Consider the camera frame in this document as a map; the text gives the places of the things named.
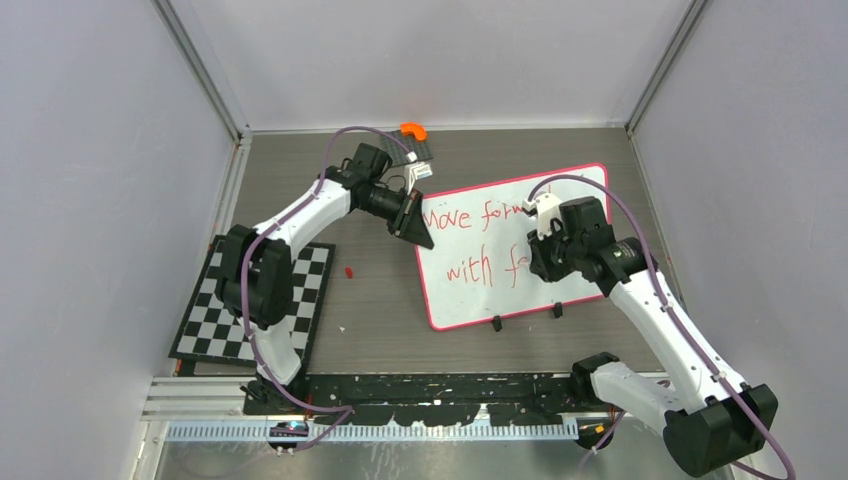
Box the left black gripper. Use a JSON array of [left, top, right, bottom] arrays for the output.
[[358, 186, 433, 249]]

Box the pink framed whiteboard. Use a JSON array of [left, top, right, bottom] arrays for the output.
[[416, 172, 605, 331]]

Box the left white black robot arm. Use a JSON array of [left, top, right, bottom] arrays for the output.
[[215, 143, 434, 414]]

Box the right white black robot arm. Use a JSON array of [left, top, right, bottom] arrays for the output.
[[522, 194, 778, 477]]

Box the grey studded baseplate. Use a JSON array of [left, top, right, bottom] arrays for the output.
[[379, 130, 434, 167]]

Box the orange curved plastic piece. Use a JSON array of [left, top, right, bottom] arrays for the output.
[[399, 122, 428, 142]]

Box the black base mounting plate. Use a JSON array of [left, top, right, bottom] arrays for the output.
[[241, 373, 620, 427]]

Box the black white checkerboard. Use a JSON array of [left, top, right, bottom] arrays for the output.
[[169, 235, 336, 368]]

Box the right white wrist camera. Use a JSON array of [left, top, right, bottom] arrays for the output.
[[522, 193, 564, 240]]

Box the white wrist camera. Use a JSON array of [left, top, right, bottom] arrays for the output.
[[403, 152, 433, 193], [522, 193, 564, 240]]

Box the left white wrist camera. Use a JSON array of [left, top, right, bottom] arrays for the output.
[[403, 152, 433, 193]]

